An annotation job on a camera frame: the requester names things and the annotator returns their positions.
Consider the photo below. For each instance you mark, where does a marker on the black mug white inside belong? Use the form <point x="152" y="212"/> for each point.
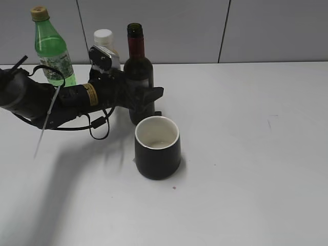
<point x="157" y="147"/>

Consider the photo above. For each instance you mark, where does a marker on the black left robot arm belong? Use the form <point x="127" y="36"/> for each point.
<point x="42" y="108"/>

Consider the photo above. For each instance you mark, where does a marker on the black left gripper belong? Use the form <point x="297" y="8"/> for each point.
<point x="110" y="89"/>

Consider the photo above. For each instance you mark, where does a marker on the green plastic soda bottle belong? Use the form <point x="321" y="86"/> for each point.
<point x="51" y="49"/>

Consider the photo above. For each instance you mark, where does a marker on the white zip tie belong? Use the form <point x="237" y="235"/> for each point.
<point x="46" y="120"/>

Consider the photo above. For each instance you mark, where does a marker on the dark red wine bottle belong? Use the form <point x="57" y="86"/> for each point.
<point x="138" y="69"/>

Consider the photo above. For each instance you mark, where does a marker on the orange juice bottle white cap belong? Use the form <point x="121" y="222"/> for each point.
<point x="104" y="41"/>

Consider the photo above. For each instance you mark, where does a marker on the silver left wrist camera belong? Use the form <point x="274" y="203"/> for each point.
<point x="103" y="59"/>

